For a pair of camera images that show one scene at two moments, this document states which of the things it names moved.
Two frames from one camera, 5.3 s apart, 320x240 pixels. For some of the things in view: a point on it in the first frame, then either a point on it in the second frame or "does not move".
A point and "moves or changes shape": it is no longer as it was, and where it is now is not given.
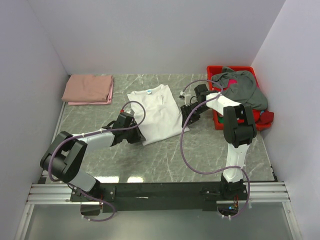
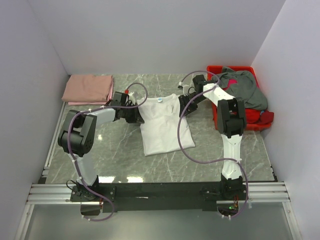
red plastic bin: (211, 70) does not move
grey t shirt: (241, 87) does not move
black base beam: (160, 197) does not move
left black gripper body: (132, 135) -> (130, 114)
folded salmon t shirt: (87, 88) does not move
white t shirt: (156, 113) moves or changes shape
